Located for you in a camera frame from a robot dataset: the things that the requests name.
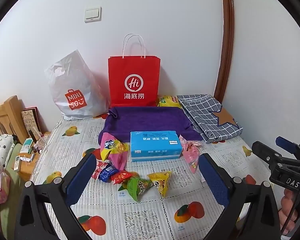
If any wooden headboard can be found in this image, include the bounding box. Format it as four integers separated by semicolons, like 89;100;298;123
0;95;29;144

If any green triangular snack packet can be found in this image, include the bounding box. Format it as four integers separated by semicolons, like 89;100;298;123
118;177;153;202

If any white Miniso plastic bag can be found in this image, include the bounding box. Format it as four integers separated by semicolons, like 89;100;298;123
44;50;108;120

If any red white candy packet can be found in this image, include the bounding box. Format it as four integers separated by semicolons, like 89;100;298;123
91;160;108;180

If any brown patterned box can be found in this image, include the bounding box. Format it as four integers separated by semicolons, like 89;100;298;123
21;107;42;141

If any right hand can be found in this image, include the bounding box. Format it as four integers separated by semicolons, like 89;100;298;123
279;189;298;235

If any yellow triangular snack packet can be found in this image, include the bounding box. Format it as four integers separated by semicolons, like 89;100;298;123
147;171;172;198

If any fruit print tablecloth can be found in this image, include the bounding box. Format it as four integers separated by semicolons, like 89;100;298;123
29;114;272;240

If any blue snack packet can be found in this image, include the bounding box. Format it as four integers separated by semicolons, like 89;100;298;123
98;164;119;183

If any yellow chips bag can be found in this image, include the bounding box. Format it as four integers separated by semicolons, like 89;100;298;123
157;95;182;109

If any white remote control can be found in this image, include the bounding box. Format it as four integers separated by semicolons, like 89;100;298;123
13;155;21;171

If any pink snack packet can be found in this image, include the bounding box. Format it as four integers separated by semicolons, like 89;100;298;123
179;135;201;173

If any pink yellow snack bag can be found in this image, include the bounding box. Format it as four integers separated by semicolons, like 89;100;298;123
100;132;129;171

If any brown wooden door frame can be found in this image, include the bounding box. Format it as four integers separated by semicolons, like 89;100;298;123
214;0;235;102

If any blue tissue pack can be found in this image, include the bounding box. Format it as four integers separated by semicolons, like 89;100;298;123
130;131;183;162

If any red snack packet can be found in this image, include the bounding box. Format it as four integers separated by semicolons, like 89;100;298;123
110;171;132;184

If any floral pillow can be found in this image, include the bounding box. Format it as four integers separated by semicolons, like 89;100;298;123
0;134;15;167

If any red paper shopping bag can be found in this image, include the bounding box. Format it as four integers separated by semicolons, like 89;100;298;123
108;33;161;107

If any grey checked star cloth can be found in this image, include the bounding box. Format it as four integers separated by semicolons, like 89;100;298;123
177;94;243;143

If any wooden bedside table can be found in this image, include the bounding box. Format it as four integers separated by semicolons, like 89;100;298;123
8;132;51;181

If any white wall switch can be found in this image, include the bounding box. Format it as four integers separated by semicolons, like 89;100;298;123
84;7;102;23

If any purple towel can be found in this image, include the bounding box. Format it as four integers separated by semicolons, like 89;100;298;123
98;107;203;144

